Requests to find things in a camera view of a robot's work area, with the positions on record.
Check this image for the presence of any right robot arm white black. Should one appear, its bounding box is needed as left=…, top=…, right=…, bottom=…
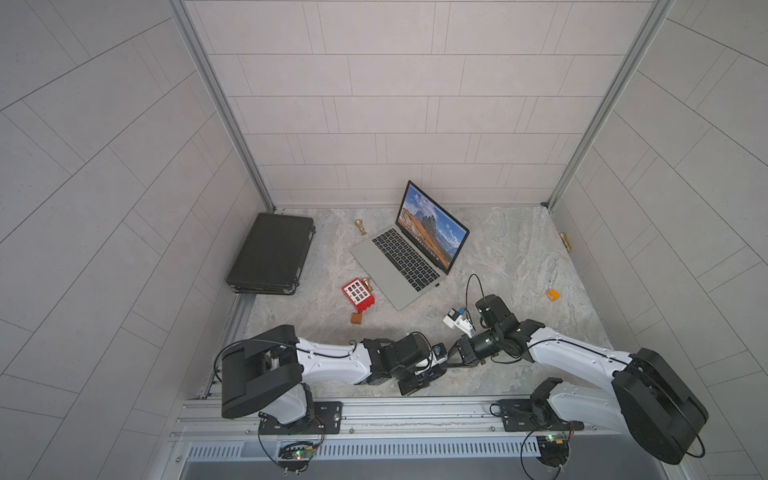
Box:
left=443, top=295, right=709, bottom=465

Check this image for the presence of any gold chess piece centre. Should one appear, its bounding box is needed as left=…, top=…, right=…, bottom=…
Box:
left=355, top=219, right=367, bottom=236

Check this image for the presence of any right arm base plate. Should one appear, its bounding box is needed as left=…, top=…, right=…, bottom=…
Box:
left=489, top=399, right=584, bottom=432

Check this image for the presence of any controller board with cables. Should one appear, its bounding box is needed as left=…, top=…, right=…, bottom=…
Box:
left=257, top=416, right=326, bottom=476
left=519, top=419, right=576, bottom=480

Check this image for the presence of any left controller board with cables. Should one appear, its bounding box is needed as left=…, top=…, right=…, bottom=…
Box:
left=257, top=416, right=326, bottom=476

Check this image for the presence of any red white toy block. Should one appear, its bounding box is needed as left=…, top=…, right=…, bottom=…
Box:
left=342, top=278, right=375, bottom=314

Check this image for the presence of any right corner aluminium post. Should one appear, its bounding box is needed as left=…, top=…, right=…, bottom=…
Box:
left=542, top=0, right=675, bottom=210

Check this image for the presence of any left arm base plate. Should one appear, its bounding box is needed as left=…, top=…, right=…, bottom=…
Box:
left=258, top=401, right=344, bottom=436

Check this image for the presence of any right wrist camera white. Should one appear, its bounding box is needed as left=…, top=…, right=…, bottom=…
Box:
left=443, top=308, right=474, bottom=338

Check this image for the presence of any gold chess piece right wall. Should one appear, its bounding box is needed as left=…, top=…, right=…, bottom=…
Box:
left=559, top=232, right=572, bottom=252

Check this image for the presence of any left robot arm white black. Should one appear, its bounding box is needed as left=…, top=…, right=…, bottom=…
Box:
left=214, top=325, right=448, bottom=426

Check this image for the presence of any right controller board with cables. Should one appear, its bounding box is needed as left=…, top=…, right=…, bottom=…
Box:
left=519, top=419, right=576, bottom=480

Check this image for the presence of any left corner aluminium post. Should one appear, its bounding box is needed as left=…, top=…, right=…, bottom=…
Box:
left=168, top=0, right=276, bottom=213

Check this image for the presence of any black closed case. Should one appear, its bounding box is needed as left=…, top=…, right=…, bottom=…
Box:
left=226, top=212, right=316, bottom=295

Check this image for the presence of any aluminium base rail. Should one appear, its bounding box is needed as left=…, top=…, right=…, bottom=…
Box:
left=167, top=383, right=652, bottom=441

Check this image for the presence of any silver laptop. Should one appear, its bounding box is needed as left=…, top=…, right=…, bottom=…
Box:
left=350, top=181, right=470, bottom=311

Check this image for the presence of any corner aluminium post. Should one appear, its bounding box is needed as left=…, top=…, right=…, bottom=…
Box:
left=542, top=0, right=675, bottom=210
left=168, top=0, right=276, bottom=213

